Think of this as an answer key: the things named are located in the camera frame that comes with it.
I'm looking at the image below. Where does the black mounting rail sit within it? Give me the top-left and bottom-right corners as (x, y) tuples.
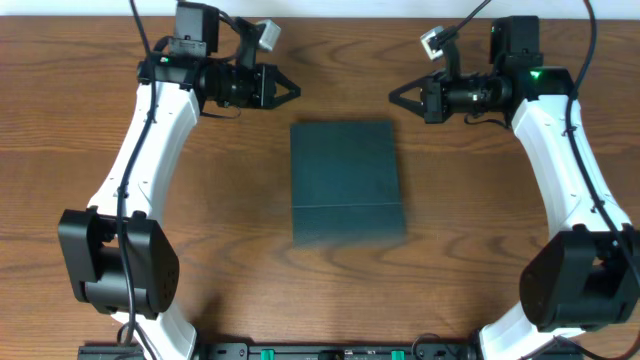
(76, 343), (584, 360)

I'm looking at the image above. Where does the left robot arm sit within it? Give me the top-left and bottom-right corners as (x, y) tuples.
(58, 1), (301, 359)

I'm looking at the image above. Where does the dark green box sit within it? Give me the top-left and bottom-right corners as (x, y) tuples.
(290, 121), (407, 248)

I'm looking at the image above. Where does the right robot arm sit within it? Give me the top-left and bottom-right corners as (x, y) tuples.
(389, 16), (639, 359)

